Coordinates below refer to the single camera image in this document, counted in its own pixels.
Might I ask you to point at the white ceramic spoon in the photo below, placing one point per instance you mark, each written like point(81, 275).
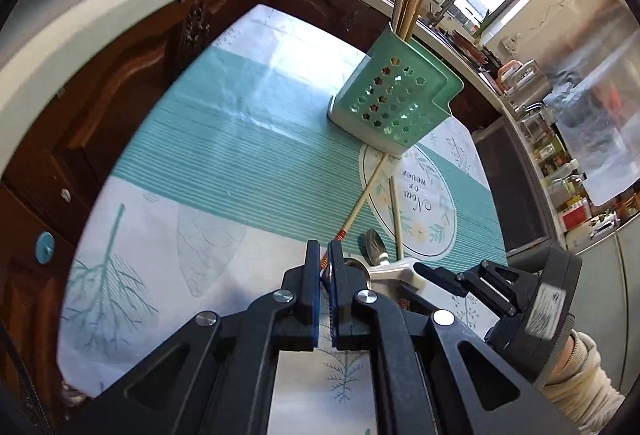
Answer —
point(395, 272)

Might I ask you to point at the white cabinet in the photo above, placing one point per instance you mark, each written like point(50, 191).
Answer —
point(605, 275)

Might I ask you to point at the blue round hook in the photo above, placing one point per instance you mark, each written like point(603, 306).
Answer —
point(45, 246)

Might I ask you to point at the person's right forearm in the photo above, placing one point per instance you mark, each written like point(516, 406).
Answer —
point(585, 390)

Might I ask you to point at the red label jar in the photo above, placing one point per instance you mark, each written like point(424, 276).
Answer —
point(575, 215)

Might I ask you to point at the brown wooden cabinets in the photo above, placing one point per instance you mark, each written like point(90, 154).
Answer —
point(125, 80)

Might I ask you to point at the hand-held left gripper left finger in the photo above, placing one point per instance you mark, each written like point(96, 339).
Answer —
point(312, 295)

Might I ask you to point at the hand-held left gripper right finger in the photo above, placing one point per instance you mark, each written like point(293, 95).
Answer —
point(339, 295)

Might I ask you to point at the wall socket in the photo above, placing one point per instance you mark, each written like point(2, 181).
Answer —
point(511, 46)

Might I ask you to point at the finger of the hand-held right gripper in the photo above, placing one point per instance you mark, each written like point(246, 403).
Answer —
point(435, 277)
point(487, 280)

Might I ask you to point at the teal leaf print tablecloth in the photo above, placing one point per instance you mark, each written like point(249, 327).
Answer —
point(250, 155)

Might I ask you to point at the green plastic utensil holder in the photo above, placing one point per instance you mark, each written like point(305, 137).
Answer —
point(400, 105)

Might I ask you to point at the red frying pan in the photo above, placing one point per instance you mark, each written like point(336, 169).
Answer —
point(467, 46)

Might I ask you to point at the large metal spoon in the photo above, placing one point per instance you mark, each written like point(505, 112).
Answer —
point(357, 267)

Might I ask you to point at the glass jug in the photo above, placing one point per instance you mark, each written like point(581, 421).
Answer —
point(537, 122)

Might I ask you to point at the small metal spoon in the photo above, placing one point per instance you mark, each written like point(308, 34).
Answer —
point(375, 245)

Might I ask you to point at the pink electric kettle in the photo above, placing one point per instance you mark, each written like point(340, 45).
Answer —
point(510, 72)

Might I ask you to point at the clear plastic bottle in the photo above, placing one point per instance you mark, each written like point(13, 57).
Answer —
point(562, 170)

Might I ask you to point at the metal kettle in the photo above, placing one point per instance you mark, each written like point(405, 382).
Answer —
point(537, 90)

